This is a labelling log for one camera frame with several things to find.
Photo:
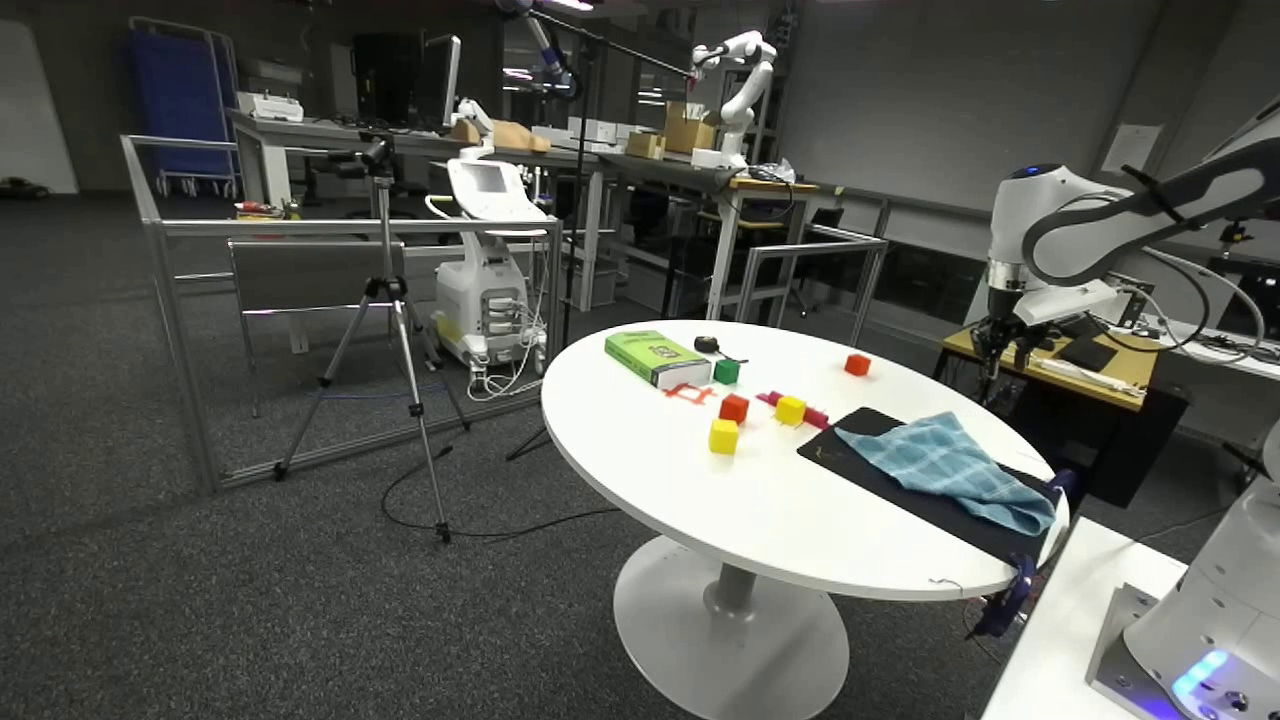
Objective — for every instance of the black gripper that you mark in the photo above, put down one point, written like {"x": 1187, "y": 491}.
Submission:
{"x": 1002, "y": 296}

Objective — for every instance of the blue checked kitchen towel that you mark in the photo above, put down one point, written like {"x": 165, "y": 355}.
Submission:
{"x": 954, "y": 465}

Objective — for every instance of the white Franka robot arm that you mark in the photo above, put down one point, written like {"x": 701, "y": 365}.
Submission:
{"x": 1042, "y": 214}

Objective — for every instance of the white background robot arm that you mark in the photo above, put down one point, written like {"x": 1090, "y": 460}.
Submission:
{"x": 745, "y": 93}

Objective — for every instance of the tan wooden table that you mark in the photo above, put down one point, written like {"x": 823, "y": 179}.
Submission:
{"x": 1065, "y": 365}

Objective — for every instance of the red cube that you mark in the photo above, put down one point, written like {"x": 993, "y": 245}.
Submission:
{"x": 857, "y": 365}
{"x": 734, "y": 410}

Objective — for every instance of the black storage box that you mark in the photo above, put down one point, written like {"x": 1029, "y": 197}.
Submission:
{"x": 1121, "y": 444}

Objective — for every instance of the black mat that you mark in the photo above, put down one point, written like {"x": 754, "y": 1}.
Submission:
{"x": 867, "y": 424}

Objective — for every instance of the yellow-green block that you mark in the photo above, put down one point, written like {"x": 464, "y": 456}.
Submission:
{"x": 816, "y": 417}

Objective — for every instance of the yellow cube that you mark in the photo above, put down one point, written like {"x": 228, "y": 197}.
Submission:
{"x": 789, "y": 410}
{"x": 720, "y": 438}

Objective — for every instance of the blue clamp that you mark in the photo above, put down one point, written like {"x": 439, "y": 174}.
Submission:
{"x": 1022, "y": 590}

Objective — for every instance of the white robot mounting platform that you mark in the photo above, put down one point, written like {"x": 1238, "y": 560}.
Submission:
{"x": 1053, "y": 624}

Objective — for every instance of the green cube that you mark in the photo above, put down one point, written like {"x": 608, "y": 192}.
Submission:
{"x": 727, "y": 368}

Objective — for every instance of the long workshop table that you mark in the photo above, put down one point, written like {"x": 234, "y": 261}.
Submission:
{"x": 745, "y": 186}

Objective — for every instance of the green book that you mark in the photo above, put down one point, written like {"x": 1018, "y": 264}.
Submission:
{"x": 654, "y": 355}

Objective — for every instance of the cardboard box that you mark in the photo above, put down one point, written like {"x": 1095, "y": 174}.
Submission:
{"x": 646, "y": 146}
{"x": 514, "y": 134}
{"x": 690, "y": 129}

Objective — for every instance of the black boom stand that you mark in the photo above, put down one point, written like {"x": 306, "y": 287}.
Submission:
{"x": 582, "y": 200}

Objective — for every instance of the white device with screen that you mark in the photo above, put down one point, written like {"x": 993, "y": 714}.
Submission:
{"x": 483, "y": 306}

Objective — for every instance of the grey metal railing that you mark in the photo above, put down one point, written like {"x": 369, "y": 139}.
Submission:
{"x": 332, "y": 226}

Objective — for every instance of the grey railing panel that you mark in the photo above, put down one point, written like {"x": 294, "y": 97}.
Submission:
{"x": 312, "y": 278}

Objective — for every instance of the white framed table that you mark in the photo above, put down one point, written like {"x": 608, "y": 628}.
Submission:
{"x": 306, "y": 129}

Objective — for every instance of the white box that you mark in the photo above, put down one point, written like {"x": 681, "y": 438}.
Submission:
{"x": 271, "y": 104}

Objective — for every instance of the blue cart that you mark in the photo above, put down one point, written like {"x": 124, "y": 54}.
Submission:
{"x": 180, "y": 86}

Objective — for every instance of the white board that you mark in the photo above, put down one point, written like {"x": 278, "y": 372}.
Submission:
{"x": 34, "y": 104}

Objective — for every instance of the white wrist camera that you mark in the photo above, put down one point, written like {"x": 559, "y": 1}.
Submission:
{"x": 1060, "y": 306}

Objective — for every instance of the low grey metal frame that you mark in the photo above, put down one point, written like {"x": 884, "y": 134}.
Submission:
{"x": 802, "y": 245}

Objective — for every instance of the red plastic frame piece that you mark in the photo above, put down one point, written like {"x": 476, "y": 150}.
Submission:
{"x": 696, "y": 390}

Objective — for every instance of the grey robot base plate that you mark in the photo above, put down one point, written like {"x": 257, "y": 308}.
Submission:
{"x": 1115, "y": 643}

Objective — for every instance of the white table pedestal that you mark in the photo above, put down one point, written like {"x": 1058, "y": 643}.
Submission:
{"x": 727, "y": 643}

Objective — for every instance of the black camera tripod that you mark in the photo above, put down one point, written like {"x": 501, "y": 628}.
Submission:
{"x": 385, "y": 287}

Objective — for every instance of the black camera on tripod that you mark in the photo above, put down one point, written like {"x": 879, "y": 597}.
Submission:
{"x": 365, "y": 150}

